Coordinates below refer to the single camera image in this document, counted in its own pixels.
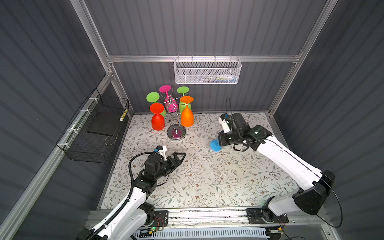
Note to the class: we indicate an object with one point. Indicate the blue plastic wine glass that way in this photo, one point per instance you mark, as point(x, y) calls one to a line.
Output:
point(215, 145)

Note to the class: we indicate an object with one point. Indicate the black wire basket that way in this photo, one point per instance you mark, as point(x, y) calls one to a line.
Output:
point(97, 131)

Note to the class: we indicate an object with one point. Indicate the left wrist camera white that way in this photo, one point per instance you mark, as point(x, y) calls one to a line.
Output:
point(161, 150)

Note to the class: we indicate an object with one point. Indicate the right green plastic wine glass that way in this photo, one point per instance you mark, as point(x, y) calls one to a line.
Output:
point(183, 90)

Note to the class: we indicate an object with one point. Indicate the left green plastic wine glass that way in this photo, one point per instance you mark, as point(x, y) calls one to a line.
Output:
point(153, 97)

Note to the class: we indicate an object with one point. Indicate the yellow item in black basket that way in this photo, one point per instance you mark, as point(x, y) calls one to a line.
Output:
point(123, 115)

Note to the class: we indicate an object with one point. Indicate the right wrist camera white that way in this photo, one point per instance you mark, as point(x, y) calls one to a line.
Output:
point(225, 125)

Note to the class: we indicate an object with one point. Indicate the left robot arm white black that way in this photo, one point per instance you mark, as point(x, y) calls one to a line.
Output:
point(133, 211)

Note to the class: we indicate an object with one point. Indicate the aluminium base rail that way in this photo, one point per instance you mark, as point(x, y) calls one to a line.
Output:
point(226, 216)

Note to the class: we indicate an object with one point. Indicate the white wire mesh basket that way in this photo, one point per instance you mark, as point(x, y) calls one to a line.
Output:
point(186, 70)

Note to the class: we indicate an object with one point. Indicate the red plastic wine glass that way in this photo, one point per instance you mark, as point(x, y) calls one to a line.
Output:
point(158, 121)

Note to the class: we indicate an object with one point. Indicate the pink plastic wine glass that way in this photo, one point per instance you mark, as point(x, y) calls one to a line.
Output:
point(170, 102)

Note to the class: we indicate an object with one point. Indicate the chrome wine glass rack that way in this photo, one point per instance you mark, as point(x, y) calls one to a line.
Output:
point(176, 131)

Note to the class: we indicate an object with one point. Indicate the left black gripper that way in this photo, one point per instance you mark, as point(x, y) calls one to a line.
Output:
point(175, 159)

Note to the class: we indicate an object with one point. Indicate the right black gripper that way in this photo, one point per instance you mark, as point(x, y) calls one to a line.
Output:
point(221, 139)

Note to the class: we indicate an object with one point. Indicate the orange plastic wine glass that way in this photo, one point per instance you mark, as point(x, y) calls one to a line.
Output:
point(187, 116)

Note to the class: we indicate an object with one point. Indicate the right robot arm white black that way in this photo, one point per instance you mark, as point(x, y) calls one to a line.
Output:
point(314, 185)

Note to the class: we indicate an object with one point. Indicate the items in white basket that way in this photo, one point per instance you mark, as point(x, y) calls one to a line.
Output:
point(226, 79)

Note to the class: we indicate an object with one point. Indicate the white ventilation grille strip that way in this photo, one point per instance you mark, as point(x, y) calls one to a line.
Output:
point(204, 233)

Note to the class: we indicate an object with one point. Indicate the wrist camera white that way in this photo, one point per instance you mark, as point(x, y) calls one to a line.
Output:
point(161, 150)
point(225, 125)

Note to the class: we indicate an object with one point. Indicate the green plastic wine glass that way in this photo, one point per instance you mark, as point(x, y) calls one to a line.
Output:
point(153, 97)
point(183, 90)

